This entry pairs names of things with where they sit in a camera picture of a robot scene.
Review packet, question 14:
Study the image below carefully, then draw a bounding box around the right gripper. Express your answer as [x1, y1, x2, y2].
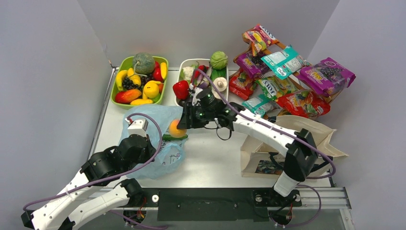
[180, 102, 215, 129]

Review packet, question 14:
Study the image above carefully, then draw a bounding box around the teal snack bag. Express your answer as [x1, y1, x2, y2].
[261, 45, 311, 80]
[242, 94, 276, 117]

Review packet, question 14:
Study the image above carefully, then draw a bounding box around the green candy bag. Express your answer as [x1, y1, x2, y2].
[256, 77, 298, 101]

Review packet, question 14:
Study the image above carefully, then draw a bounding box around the red bell pepper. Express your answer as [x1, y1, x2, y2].
[172, 80, 189, 100]

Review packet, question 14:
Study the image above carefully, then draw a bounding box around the wooden display rack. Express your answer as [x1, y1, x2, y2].
[229, 41, 341, 121]

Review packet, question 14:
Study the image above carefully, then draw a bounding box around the red chili pepper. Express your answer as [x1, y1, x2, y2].
[192, 65, 207, 85]

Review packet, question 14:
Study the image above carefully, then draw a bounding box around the light blue plastic bag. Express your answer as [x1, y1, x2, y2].
[119, 104, 188, 180]

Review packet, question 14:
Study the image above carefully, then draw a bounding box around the white vegetable tray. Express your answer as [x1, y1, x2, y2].
[175, 58, 229, 107]

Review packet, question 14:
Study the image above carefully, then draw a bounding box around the red orange mango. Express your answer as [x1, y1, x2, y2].
[114, 89, 142, 104]

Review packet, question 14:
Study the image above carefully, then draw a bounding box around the white mushroom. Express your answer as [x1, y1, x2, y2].
[214, 77, 228, 92]

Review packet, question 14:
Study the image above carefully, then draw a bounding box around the teal snack bag upper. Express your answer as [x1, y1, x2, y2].
[261, 45, 311, 80]

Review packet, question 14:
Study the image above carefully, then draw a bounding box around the red snack bag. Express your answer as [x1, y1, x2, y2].
[276, 90, 331, 118]
[229, 68, 255, 101]

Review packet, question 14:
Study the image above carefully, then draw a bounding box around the green melon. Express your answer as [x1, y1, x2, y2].
[133, 52, 155, 75]

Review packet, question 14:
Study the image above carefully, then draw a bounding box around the top orange candy bag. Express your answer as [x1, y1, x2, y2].
[242, 24, 279, 56]

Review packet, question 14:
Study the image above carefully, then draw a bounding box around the small purple snack bag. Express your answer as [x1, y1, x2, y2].
[234, 51, 271, 78]

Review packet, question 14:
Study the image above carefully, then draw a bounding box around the red snack bag left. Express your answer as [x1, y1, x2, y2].
[229, 68, 255, 101]

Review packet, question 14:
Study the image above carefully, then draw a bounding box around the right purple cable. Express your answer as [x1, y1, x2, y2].
[194, 68, 337, 229]

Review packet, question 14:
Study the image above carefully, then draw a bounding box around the green cucumber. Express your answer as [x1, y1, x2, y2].
[162, 134, 188, 141]

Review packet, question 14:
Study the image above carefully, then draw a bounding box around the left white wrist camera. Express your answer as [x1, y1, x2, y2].
[126, 118, 148, 138]

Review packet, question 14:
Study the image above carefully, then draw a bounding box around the green cabbage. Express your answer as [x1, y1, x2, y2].
[210, 51, 228, 70]

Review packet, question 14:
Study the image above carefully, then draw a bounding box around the yellow banana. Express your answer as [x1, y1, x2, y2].
[115, 70, 128, 91]

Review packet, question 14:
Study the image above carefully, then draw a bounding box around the yellow lemon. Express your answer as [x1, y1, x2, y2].
[142, 81, 159, 99]

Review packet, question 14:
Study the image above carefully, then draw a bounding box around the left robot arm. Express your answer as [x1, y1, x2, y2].
[21, 134, 156, 230]

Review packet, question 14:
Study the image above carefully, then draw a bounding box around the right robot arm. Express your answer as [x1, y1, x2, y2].
[177, 90, 333, 206]

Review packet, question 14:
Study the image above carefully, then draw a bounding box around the black grapes bunch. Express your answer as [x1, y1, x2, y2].
[122, 77, 141, 91]

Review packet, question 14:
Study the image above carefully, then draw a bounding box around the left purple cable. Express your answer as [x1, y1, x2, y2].
[23, 113, 169, 230]

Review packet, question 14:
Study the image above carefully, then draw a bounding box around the red snack bag right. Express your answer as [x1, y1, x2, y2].
[276, 90, 331, 118]

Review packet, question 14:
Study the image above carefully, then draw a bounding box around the teal snack bag lower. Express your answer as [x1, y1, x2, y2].
[242, 94, 276, 117]

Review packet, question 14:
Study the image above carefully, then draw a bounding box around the yellow mango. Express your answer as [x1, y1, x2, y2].
[130, 99, 154, 106]

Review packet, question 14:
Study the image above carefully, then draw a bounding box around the white cauliflower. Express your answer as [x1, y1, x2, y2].
[182, 66, 195, 81]

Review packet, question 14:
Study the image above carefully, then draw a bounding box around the large purple snack bag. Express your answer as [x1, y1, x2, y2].
[297, 57, 356, 97]

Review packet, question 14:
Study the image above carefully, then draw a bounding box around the green fruit tray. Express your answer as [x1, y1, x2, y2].
[110, 56, 167, 110]

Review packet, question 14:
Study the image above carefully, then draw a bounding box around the orange peach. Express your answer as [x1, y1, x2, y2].
[168, 119, 187, 137]

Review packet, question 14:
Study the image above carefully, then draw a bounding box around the purple cable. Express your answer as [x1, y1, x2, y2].
[194, 68, 337, 229]
[23, 113, 169, 230]

